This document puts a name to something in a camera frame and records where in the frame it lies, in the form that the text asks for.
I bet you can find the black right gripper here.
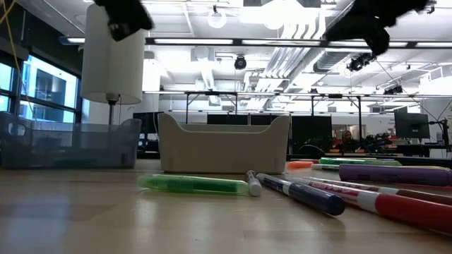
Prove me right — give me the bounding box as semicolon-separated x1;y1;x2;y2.
324;0;430;57

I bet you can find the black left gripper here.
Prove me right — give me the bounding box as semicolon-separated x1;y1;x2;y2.
93;0;155;42

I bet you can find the dark green highlighter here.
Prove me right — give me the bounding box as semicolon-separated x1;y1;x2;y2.
319;157;375;166

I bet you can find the white barrel green marker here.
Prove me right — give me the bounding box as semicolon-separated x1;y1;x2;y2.
310;163;340;172

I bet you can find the purple Sharpie highlighter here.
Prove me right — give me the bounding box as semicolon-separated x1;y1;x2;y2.
338;163;452;187

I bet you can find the grey opaque plastic bin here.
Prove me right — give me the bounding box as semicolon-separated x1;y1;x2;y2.
157;112;291;175

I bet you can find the blue dry-erase marker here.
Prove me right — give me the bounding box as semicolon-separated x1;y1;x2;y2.
256;172;347;217

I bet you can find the brown dry-erase marker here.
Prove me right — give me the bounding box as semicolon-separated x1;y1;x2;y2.
302;175;452;207

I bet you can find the white barrel purple marker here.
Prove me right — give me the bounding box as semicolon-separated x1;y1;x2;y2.
245;169;263;198

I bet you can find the red dry-erase marker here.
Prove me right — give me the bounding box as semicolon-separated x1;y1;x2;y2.
289;177;452;236

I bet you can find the black ceiling spotlight cluster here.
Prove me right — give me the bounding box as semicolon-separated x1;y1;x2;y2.
383;85;404;96
346;52;377;73

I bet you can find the white cylindrical table lamp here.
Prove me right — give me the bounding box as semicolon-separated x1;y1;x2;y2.
80;4;146;125

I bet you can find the large glass window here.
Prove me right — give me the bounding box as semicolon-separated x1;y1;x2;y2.
0;52;82;124

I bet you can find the large black panel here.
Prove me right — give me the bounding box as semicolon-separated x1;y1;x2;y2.
291;115;333;155

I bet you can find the person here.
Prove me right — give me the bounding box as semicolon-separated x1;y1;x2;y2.
338;129;358;152

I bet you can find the black computer monitor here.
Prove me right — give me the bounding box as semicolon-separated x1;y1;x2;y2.
249;113;283;126
133;111;160;135
206;113;250;126

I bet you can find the black beam with light strips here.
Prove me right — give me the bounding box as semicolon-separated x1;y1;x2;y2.
144;37;452;49

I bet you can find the computer monitor on stand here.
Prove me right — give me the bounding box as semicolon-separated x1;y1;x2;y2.
394;111;431;140

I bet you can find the black monitor stand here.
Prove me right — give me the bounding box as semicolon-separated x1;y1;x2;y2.
429;118;451;152

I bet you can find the smoky translucent plastic bin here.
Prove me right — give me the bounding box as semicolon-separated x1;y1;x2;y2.
0;111;143;169

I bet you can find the orange highlighter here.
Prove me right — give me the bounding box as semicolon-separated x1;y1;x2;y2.
287;160;315;170

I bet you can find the silver ventilation duct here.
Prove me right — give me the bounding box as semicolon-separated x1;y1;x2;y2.
312;51;349;73

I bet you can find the black background table frame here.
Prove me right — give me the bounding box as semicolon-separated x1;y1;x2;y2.
309;93;363;142
184;90;239;125

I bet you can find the white ring light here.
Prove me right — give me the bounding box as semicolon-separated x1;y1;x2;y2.
206;7;228;30

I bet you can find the yellow hanging cable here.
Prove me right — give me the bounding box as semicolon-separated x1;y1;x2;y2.
0;0;35;119

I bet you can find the black ceiling camera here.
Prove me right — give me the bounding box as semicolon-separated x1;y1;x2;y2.
234;54;248;71

